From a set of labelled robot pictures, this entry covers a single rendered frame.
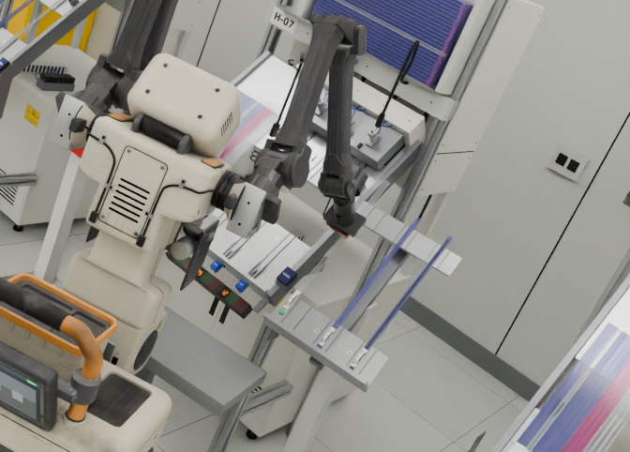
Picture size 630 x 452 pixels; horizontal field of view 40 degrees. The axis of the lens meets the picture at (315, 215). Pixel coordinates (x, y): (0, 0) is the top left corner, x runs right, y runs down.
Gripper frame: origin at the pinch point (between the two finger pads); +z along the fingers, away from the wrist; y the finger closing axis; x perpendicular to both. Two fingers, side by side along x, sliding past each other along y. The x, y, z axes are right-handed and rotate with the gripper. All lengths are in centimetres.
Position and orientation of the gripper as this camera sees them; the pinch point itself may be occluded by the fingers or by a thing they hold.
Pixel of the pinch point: (345, 233)
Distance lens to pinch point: 238.9
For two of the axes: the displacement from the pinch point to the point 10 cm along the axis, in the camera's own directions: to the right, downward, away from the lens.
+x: -5.9, 7.1, -3.8
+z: 0.4, 5.0, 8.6
